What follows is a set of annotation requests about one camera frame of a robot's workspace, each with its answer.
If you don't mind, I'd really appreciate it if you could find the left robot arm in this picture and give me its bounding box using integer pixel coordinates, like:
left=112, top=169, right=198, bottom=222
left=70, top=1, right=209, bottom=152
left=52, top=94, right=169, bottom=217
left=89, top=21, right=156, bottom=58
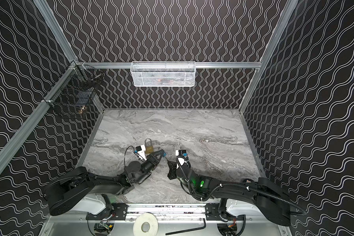
left=44, top=149, right=166, bottom=219

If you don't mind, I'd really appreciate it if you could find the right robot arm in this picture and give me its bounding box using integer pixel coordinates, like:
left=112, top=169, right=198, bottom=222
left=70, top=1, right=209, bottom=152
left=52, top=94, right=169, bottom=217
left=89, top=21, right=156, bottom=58
left=168, top=161, right=292, bottom=226

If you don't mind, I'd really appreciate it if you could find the black hex key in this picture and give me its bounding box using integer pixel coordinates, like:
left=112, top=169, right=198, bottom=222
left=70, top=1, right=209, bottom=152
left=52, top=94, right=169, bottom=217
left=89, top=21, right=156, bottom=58
left=165, top=218, right=207, bottom=236

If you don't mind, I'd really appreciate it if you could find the brass padlock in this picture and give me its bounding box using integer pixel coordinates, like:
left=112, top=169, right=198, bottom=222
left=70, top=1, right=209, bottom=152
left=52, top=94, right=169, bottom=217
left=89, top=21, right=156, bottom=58
left=145, top=138, right=154, bottom=155

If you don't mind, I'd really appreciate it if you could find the white tape roll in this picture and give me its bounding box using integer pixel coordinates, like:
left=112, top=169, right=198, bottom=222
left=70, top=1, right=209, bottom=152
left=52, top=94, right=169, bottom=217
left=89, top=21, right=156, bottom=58
left=133, top=213, right=158, bottom=236

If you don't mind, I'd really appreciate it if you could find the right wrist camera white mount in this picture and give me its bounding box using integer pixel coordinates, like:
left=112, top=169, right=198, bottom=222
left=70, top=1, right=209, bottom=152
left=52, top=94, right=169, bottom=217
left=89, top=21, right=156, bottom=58
left=175, top=149, right=189, bottom=166

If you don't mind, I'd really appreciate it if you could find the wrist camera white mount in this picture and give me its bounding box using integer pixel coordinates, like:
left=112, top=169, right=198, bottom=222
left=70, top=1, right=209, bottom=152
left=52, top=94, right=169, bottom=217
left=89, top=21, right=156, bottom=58
left=134, top=145, right=146, bottom=161
left=175, top=149, right=189, bottom=166

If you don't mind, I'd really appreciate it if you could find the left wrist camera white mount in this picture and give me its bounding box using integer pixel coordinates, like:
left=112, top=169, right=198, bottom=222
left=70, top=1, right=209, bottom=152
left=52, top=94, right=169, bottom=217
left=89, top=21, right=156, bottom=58
left=134, top=145, right=146, bottom=161

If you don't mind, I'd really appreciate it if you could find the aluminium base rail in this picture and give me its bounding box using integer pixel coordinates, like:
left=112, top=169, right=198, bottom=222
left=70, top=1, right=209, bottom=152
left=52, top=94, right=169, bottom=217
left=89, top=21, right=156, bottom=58
left=47, top=203, right=284, bottom=223

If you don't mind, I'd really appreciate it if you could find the white mesh wall basket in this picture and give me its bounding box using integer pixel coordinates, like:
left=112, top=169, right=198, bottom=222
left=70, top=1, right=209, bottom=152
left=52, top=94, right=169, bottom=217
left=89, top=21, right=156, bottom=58
left=130, top=61, right=197, bottom=87

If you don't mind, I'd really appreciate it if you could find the black corrugated cable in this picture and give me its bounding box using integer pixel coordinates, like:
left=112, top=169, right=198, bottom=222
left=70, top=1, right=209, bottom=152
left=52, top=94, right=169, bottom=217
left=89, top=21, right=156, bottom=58
left=176, top=156, right=308, bottom=216

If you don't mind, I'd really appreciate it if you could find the black wire wall basket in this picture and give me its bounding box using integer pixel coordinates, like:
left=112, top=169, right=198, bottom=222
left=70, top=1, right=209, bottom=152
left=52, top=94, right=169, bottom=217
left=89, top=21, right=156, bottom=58
left=45, top=65, right=104, bottom=120

